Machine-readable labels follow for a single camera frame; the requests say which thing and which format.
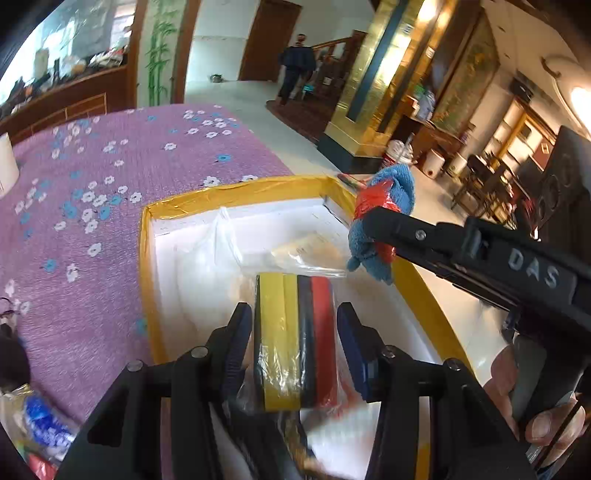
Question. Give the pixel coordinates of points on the wooden chair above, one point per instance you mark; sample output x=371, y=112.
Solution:
x=485, y=184

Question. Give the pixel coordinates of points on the gold pillar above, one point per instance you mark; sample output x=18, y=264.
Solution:
x=378, y=83

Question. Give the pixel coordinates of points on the bamboo painted panel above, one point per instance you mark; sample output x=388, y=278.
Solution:
x=161, y=50

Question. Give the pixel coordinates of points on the yellow black red sponge pack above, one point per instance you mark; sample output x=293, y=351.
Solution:
x=295, y=332

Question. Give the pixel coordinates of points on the large landscape painting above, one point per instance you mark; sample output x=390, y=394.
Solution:
x=466, y=74

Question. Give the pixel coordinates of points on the person's right hand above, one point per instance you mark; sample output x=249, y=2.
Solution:
x=551, y=424

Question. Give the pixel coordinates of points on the wooden sideboard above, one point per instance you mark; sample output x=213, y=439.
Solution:
x=69, y=101

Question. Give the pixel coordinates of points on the wooden staircase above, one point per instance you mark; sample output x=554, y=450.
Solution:
x=332, y=83

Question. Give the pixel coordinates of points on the red white bucket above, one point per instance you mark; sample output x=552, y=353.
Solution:
x=396, y=154

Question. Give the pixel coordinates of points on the blue towel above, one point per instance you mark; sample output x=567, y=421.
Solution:
x=397, y=184

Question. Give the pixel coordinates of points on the red plastic bag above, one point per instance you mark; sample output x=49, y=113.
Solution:
x=376, y=201

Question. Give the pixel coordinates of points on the large etched mirror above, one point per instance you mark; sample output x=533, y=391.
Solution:
x=69, y=32

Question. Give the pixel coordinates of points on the white bin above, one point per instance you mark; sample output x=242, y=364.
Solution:
x=458, y=164
x=434, y=162

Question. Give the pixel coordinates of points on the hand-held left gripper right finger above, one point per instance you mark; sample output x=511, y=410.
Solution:
x=353, y=353

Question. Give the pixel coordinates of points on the white plastic jar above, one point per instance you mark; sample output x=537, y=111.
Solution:
x=7, y=166

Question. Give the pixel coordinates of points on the white plastic bag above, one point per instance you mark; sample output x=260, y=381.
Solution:
x=258, y=244

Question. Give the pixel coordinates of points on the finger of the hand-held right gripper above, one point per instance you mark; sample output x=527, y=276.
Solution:
x=443, y=270
x=401, y=228

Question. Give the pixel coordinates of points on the yellow cardboard box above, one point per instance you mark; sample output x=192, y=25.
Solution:
x=175, y=286

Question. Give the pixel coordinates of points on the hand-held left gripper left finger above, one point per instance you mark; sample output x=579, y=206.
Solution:
x=238, y=344

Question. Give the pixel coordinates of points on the blue water jug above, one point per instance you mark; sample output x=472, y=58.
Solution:
x=427, y=104

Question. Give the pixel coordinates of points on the purple floral tablecloth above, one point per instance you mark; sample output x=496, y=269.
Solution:
x=115, y=184

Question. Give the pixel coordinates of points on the black motor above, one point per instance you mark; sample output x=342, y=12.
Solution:
x=11, y=360

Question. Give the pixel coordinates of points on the blue white toilet roll pack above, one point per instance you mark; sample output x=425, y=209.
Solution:
x=41, y=420

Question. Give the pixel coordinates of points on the wooden door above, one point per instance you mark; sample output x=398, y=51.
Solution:
x=270, y=41

